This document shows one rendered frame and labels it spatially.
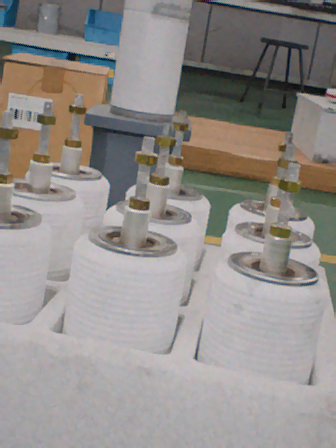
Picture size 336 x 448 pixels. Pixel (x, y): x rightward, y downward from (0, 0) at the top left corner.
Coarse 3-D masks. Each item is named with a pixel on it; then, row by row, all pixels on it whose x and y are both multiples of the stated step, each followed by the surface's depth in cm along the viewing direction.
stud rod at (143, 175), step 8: (144, 144) 63; (152, 144) 63; (144, 152) 63; (152, 152) 63; (144, 168) 63; (144, 176) 63; (136, 184) 64; (144, 184) 63; (136, 192) 64; (144, 192) 64
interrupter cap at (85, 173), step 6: (54, 168) 90; (84, 168) 92; (90, 168) 92; (54, 174) 86; (60, 174) 85; (66, 174) 86; (78, 174) 89; (84, 174) 89; (90, 174) 89; (96, 174) 89; (78, 180) 86; (84, 180) 86; (90, 180) 87; (96, 180) 87
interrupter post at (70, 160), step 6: (66, 150) 87; (72, 150) 87; (78, 150) 88; (66, 156) 88; (72, 156) 88; (78, 156) 88; (66, 162) 88; (72, 162) 88; (78, 162) 88; (60, 168) 88; (66, 168) 88; (72, 168) 88; (78, 168) 89; (72, 174) 88
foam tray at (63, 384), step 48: (48, 288) 73; (192, 288) 83; (0, 336) 60; (48, 336) 61; (192, 336) 66; (0, 384) 61; (48, 384) 61; (96, 384) 60; (144, 384) 60; (192, 384) 59; (240, 384) 59; (288, 384) 60; (0, 432) 62; (48, 432) 62; (96, 432) 61; (144, 432) 61; (192, 432) 60; (240, 432) 59; (288, 432) 59
